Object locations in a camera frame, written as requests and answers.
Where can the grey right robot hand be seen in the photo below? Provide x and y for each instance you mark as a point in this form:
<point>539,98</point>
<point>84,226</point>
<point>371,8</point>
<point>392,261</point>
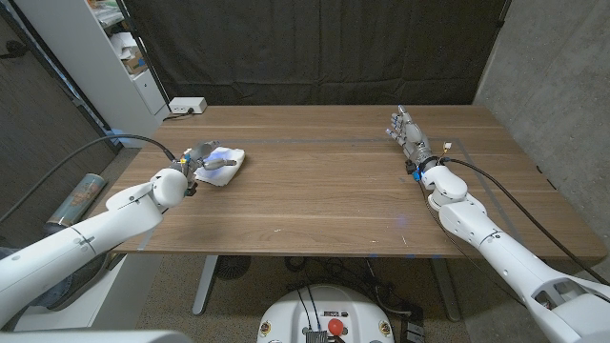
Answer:
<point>413,137</point>

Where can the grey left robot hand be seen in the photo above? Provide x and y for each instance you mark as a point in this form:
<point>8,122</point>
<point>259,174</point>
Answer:
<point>200,155</point>

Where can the white napkin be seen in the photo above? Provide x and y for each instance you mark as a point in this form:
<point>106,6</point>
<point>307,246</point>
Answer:
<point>224,177</point>

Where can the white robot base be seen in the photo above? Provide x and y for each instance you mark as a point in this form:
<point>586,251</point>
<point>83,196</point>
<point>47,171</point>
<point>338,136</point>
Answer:
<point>295,314</point>

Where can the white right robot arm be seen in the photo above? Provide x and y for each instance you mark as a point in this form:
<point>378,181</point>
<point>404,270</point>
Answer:
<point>472,223</point>

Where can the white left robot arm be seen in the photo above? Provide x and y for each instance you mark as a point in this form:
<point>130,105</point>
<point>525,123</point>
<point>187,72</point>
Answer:
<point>95,233</point>

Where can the white power strip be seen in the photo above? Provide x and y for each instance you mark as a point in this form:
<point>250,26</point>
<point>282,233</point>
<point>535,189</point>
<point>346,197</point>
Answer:
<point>188,105</point>

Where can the black backdrop stand pole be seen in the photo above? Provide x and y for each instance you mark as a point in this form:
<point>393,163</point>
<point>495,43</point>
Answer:
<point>145,57</point>

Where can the cardboard box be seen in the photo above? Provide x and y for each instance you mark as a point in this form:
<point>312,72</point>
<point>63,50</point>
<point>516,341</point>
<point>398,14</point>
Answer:
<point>136,62</point>

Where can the round black fan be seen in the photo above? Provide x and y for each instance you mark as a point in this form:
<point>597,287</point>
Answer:
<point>232,267</point>

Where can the grey table leg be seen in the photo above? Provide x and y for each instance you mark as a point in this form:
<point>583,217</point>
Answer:
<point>448,290</point>
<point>205,286</point>

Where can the white papers on shelf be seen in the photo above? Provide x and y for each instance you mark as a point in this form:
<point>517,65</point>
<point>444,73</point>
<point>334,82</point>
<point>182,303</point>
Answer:
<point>121,43</point>

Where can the black backdrop curtain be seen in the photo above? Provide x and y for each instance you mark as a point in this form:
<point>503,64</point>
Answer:
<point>310,47</point>

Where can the white shelf cabinet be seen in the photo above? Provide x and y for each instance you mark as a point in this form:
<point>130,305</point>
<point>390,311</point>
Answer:
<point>90,62</point>

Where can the dark shoe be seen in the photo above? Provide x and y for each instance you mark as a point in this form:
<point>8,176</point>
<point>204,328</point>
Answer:
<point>90,274</point>

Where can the black floor power strip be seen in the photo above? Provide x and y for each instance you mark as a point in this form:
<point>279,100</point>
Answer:
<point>412,328</point>

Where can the red emergency stop button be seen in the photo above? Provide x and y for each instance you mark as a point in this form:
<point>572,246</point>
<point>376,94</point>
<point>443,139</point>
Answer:
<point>336,326</point>

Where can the person's leg in jeans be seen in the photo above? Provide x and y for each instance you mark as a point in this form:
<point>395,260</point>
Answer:
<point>52,297</point>

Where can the white robot chest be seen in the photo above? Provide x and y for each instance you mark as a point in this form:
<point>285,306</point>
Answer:
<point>95,337</point>

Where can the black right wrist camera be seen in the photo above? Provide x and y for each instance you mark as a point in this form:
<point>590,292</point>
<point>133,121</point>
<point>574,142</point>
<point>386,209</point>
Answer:
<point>411,167</point>

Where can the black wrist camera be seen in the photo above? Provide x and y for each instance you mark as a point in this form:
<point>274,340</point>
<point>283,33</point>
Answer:
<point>411,167</point>
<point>191,188</point>

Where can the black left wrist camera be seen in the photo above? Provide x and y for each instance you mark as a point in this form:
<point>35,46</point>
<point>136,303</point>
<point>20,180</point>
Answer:
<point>191,188</point>

